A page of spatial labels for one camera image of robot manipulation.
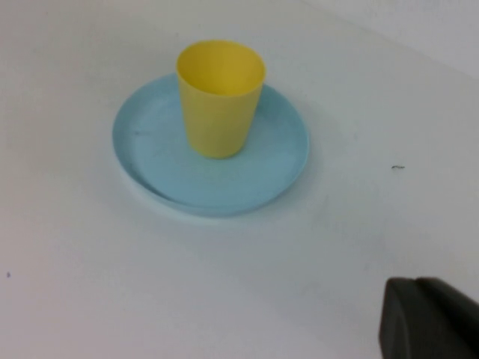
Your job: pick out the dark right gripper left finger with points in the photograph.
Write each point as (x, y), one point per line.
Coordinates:
(402, 321)

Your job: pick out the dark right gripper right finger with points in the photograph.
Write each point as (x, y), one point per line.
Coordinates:
(454, 318)

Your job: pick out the yellow plastic cup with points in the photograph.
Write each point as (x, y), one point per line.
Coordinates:
(217, 119)

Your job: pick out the light blue round plate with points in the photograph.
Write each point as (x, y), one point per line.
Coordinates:
(157, 149)

